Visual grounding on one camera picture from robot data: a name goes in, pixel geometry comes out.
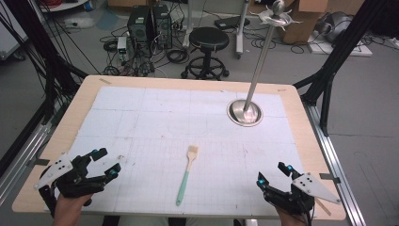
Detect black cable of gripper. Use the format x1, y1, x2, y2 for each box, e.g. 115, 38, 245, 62
299, 201, 316, 226

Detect coiled black cable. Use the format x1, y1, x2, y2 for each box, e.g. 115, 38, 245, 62
103, 39, 119, 54
165, 47, 190, 65

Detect thin wooden stick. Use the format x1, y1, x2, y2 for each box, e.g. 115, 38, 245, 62
314, 197, 332, 217

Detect white flat board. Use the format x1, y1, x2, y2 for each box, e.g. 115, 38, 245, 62
306, 30, 374, 58

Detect green-handled wooden pastry brush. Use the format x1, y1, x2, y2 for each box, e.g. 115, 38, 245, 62
175, 144, 200, 207

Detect metal stand with hooks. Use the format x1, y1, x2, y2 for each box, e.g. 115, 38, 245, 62
226, 0, 304, 128

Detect black round stool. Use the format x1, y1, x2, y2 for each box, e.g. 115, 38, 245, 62
180, 25, 231, 81

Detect white grid paper mat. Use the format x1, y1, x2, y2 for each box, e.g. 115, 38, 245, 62
43, 86, 318, 219

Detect loose black floor cables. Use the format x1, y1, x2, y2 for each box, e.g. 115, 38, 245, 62
244, 28, 311, 55

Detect person's left hand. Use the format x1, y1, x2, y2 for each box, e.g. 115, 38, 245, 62
52, 191, 94, 226

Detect black computer tower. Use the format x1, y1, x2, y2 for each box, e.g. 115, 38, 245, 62
126, 5, 155, 54
152, 4, 174, 50

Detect grey tape strip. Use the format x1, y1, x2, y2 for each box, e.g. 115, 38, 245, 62
319, 172, 342, 185
25, 157, 51, 168

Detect white metal stand leg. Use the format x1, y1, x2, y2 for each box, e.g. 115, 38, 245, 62
234, 0, 251, 60
183, 0, 195, 50

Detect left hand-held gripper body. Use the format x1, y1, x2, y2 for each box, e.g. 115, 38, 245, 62
33, 153, 110, 218

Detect black flat device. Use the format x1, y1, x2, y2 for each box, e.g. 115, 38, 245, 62
214, 15, 251, 31

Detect aluminium rail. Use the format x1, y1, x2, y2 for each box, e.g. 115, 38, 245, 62
302, 103, 367, 226
0, 121, 54, 200

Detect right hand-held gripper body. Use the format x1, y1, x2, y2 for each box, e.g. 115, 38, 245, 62
263, 171, 343, 217

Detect large cardboard box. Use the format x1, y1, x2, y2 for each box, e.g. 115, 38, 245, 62
277, 0, 331, 45

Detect small white power supply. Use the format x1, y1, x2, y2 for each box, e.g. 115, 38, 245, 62
116, 36, 129, 62

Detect grey rounded machine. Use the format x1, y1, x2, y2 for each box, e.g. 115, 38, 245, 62
315, 11, 354, 43

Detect black metal frame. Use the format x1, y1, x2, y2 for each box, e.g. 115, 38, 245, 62
0, 0, 89, 127
293, 0, 391, 137

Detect person's right hand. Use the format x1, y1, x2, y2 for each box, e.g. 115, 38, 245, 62
274, 205, 313, 226

